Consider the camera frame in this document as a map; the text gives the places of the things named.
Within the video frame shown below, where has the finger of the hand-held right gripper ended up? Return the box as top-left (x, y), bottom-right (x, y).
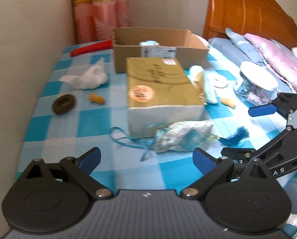
top-left (248, 93), bottom-right (297, 127)
top-left (221, 127), bottom-right (297, 180)

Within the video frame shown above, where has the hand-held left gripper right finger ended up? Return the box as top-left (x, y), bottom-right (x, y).
top-left (180, 147), bottom-right (276, 201)

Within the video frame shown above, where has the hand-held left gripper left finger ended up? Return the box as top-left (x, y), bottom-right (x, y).
top-left (21, 147), bottom-right (114, 200)

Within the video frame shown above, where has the blue embroidered tassel sachet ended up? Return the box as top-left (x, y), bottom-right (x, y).
top-left (110, 121), bottom-right (250, 161)

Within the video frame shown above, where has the light blue cloth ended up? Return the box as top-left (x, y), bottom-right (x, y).
top-left (188, 65), bottom-right (219, 104)

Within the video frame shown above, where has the orange peanut-shaped toy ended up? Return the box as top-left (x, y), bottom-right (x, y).
top-left (89, 93), bottom-right (106, 104)
top-left (220, 97), bottom-right (236, 109)

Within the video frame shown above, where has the cardboard box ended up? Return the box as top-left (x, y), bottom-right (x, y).
top-left (112, 27), bottom-right (210, 73)

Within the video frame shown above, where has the clear jar with white lid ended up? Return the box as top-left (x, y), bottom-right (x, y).
top-left (233, 61), bottom-right (279, 105)

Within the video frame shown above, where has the blue checked bed sheet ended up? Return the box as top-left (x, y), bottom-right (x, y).
top-left (15, 42), bottom-right (297, 192)

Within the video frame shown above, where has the white tape roll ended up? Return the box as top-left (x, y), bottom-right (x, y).
top-left (213, 77), bottom-right (228, 88)

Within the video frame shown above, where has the pink floral pillow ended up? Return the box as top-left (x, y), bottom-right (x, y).
top-left (244, 33), bottom-right (297, 95)

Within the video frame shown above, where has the brown hair scrunchie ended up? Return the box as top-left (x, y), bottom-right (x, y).
top-left (52, 94), bottom-right (77, 115)

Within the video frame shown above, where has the blue patterned pillow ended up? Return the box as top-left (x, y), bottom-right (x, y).
top-left (225, 27), bottom-right (266, 65)
top-left (270, 38), bottom-right (294, 53)

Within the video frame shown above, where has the blue-grey quilt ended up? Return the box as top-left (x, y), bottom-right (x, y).
top-left (208, 37), bottom-right (297, 95)

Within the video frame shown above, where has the white crumpled tissue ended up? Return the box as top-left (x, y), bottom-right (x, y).
top-left (59, 58), bottom-right (109, 90)

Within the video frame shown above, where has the yellow taped parcel box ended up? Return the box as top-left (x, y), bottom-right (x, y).
top-left (126, 57), bottom-right (206, 138)

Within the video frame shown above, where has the wooden headboard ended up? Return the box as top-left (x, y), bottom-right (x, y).
top-left (203, 0), bottom-right (297, 48)

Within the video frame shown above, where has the red plastic stick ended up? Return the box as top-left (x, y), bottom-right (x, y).
top-left (70, 39), bottom-right (113, 57)

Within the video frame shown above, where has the blue plush toy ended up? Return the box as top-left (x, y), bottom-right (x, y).
top-left (139, 40), bottom-right (160, 47)

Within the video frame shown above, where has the pink curtain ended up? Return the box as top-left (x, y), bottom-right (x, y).
top-left (71, 0), bottom-right (130, 44)

